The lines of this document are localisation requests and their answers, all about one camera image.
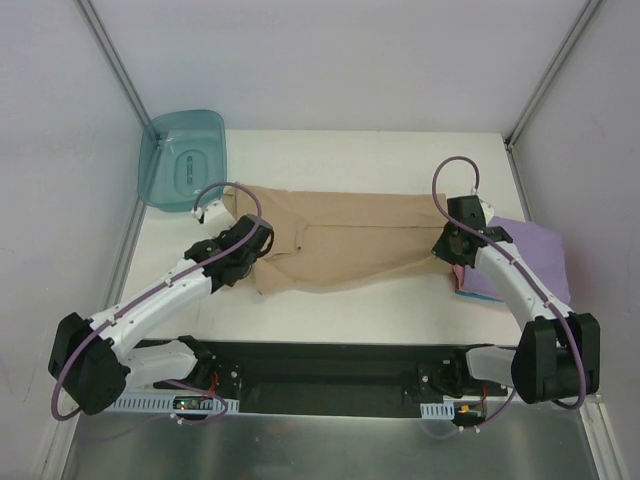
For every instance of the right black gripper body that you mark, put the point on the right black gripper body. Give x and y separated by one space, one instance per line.
445 245

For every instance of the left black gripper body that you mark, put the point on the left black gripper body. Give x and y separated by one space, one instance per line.
257 239

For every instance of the beige t shirt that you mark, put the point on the beige t shirt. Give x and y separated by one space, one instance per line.
329 241

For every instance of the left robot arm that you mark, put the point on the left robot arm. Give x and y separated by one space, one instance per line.
95 359

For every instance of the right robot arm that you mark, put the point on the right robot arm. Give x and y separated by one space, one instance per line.
557 358

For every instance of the pink folded t shirt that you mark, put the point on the pink folded t shirt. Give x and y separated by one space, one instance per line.
459 275

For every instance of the teal folded t shirt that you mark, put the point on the teal folded t shirt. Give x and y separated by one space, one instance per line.
477 296

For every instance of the purple folded t shirt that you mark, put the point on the purple folded t shirt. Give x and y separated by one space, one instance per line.
540 248

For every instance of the teal plastic basin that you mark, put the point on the teal plastic basin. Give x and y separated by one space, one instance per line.
181 153

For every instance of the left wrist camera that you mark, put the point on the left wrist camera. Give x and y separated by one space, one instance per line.
213 217

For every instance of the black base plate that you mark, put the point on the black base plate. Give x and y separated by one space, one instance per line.
386 381

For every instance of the right white cable duct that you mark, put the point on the right white cable duct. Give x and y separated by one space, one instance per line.
443 411

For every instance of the white cable duct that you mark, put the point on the white cable duct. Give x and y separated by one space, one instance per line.
158 403
443 411

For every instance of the left white cable duct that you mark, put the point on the left white cable duct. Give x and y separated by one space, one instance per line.
158 403

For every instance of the left aluminium frame post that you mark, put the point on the left aluminium frame post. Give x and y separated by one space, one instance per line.
108 49

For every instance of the aluminium frame post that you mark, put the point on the aluminium frame post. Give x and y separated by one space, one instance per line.
108 49
586 15

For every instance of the right aluminium frame post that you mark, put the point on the right aluminium frame post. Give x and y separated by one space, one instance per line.
586 15

